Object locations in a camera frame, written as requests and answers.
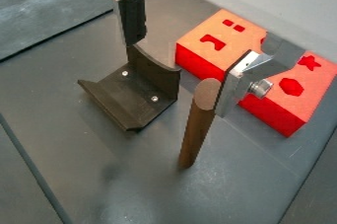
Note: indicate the brown oval rod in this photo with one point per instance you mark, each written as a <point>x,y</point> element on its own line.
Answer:
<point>202,114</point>

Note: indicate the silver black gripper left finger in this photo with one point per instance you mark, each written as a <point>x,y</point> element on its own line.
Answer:
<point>131,11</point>

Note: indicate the black plastic holder stand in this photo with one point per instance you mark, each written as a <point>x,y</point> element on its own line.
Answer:
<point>138,92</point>

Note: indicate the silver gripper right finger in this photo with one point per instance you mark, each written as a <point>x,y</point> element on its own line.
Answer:
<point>247,76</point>

